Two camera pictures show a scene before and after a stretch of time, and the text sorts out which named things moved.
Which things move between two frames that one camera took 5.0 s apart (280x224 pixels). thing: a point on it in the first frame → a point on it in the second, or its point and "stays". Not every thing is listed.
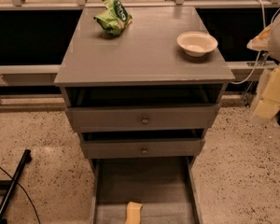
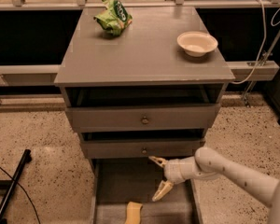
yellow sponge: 133,213 stays
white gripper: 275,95 → 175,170
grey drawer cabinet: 143,108 stays
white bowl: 197,43 stays
